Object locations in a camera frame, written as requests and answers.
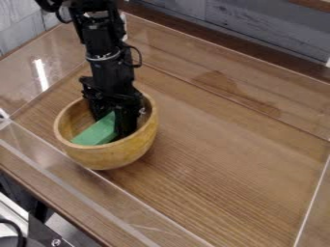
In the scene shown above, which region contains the clear acrylic tray wall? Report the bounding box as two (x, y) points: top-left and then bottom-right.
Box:
(0, 15), (330, 247)

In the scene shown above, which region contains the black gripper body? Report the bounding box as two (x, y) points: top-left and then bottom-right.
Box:
(81, 51), (143, 113)

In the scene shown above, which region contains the green rectangular block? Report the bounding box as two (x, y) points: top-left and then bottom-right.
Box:
(71, 112), (118, 146)

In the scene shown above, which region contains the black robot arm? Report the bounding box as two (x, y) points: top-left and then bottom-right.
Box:
(35, 0), (143, 138)

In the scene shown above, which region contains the black metal table frame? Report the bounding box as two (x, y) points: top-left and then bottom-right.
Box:
(0, 172), (102, 247)

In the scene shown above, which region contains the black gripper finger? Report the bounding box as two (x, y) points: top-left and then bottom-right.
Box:
(91, 103), (113, 121)
(115, 107), (139, 138)

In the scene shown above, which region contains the brown wooden bowl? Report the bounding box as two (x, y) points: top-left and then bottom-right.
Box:
(54, 94), (159, 170)

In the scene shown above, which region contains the black cable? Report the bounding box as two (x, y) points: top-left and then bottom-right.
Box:
(0, 218), (27, 247)

